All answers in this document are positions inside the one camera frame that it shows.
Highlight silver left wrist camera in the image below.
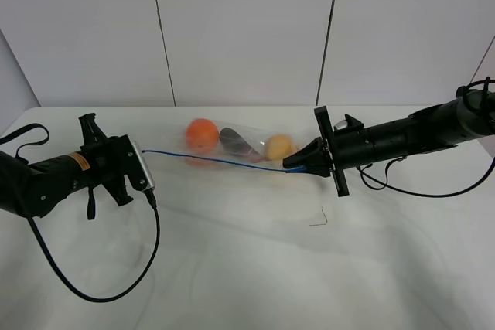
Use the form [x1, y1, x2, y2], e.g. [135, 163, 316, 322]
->
[131, 140, 155, 192]

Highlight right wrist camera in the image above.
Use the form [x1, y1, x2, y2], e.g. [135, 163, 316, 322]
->
[334, 114, 364, 132]

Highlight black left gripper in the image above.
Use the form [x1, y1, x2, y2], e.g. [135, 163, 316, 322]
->
[79, 113, 144, 206]

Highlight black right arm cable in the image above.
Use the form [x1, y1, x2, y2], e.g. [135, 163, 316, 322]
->
[358, 77, 495, 198]

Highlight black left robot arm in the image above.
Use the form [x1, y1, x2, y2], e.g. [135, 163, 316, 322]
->
[1, 113, 155, 220]

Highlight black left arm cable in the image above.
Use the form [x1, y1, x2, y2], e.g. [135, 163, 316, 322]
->
[0, 123, 161, 303]

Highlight orange fruit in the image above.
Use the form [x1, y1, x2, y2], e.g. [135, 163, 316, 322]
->
[185, 118, 219, 155]

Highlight purple eggplant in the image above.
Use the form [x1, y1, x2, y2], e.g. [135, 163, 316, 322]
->
[219, 128, 265, 163]

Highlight yellow lemon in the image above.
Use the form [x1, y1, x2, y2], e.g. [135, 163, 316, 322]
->
[265, 134, 297, 161]

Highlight clear zip bag blue seal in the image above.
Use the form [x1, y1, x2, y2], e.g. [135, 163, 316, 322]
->
[142, 117, 306, 173]

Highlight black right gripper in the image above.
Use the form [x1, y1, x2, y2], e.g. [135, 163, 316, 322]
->
[282, 106, 373, 197]

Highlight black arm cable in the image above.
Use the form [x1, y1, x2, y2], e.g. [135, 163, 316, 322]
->
[0, 123, 161, 303]
[358, 77, 495, 198]

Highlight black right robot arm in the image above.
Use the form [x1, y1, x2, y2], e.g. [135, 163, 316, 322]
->
[282, 83, 494, 197]

